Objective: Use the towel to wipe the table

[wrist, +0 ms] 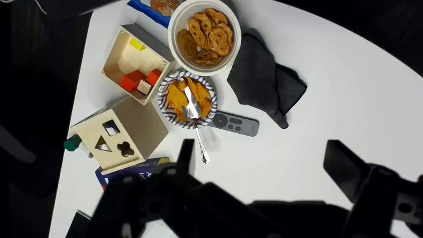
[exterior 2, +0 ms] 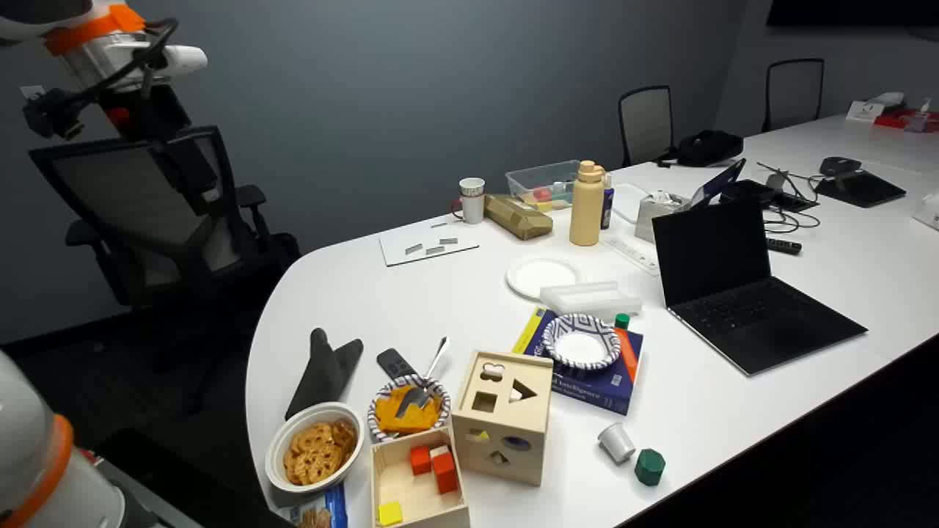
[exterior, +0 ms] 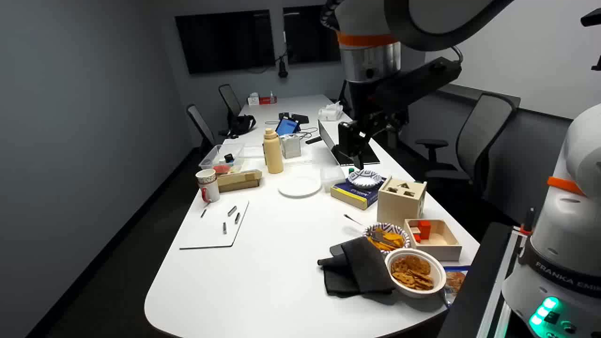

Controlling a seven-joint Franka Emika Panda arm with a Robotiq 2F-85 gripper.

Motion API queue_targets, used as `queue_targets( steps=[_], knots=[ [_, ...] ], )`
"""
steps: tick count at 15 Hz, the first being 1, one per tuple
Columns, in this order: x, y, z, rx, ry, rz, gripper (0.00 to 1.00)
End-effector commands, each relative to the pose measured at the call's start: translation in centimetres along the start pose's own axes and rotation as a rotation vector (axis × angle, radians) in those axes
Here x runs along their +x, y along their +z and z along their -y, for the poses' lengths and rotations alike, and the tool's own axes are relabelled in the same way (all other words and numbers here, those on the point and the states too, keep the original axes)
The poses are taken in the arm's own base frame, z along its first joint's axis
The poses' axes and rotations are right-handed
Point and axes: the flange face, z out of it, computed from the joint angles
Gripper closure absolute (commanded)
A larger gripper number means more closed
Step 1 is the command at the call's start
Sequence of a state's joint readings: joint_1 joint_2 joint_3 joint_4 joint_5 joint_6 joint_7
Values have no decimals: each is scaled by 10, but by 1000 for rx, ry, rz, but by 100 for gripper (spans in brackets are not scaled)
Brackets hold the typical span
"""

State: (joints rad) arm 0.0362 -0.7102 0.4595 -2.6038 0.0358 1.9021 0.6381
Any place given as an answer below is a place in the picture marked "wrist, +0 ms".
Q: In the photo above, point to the silver metal fork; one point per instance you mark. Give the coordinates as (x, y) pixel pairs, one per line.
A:
(191, 108)

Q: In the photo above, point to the yellow wooden block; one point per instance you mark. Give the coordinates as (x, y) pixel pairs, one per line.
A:
(136, 44)

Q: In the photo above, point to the grey remote control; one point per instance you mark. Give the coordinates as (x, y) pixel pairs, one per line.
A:
(238, 124)

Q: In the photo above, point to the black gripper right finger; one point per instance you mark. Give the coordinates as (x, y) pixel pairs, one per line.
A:
(348, 170)

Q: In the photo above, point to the blue snack bag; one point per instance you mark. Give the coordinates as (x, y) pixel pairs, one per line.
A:
(144, 9)

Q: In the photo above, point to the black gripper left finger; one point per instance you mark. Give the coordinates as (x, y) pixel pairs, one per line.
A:
(185, 157)

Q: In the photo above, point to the red wooden block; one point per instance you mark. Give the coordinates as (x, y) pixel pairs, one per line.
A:
(128, 84)
(154, 77)

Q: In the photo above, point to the orange chips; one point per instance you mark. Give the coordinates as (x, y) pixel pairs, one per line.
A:
(176, 100)

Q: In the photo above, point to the blue book with yellow edge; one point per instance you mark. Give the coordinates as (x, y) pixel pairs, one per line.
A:
(132, 174)

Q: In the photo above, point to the natural wooden block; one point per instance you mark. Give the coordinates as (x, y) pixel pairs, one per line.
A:
(144, 88)

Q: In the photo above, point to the brown pretzel crisps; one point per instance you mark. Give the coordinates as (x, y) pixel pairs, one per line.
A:
(206, 40)

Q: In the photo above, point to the green cylinder block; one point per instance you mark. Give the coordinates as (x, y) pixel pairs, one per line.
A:
(73, 143)

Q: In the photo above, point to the open wooden tray box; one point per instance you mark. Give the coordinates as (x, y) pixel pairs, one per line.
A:
(118, 62)

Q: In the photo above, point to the white bowl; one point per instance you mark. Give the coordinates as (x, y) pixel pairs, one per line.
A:
(180, 18)

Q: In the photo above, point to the small food bowl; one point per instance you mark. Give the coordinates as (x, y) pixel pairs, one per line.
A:
(163, 101)

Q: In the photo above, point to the wooden shape sorter cube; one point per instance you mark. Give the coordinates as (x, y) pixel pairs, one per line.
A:
(140, 124)

